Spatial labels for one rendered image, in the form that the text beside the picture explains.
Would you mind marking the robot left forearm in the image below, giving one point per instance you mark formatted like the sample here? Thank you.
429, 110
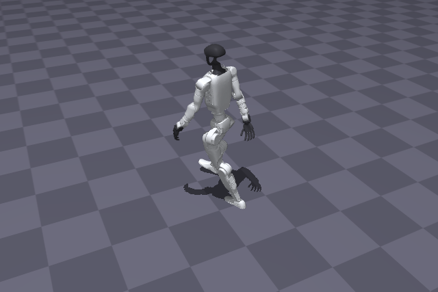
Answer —
189, 114

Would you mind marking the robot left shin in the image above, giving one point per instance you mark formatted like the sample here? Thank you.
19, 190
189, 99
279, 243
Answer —
229, 182

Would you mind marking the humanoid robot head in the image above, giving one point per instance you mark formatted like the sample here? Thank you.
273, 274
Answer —
215, 51

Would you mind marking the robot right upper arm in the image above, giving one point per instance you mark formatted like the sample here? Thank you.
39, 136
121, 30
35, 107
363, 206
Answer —
236, 93

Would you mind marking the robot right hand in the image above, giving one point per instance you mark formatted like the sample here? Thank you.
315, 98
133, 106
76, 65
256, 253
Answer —
247, 127

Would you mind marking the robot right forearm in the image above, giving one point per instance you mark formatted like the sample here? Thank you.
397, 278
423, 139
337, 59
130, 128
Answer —
243, 108

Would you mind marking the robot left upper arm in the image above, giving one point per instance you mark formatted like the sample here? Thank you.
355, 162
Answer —
202, 85

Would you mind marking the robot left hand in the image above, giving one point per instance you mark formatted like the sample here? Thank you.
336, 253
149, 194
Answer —
176, 131

